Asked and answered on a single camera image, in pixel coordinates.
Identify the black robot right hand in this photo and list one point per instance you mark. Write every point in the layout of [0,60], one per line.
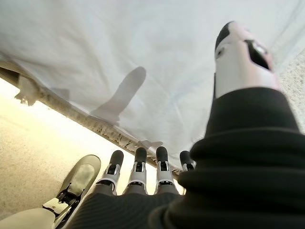
[214,190]

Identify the olive robot right foot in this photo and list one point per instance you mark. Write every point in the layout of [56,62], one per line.
[82,174]

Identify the silver robot right leg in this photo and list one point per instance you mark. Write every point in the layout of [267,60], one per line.
[23,219]

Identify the thin white top sheet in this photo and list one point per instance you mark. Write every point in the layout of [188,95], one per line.
[119,47]

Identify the beige bedspread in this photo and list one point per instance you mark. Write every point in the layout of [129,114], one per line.
[294,81]

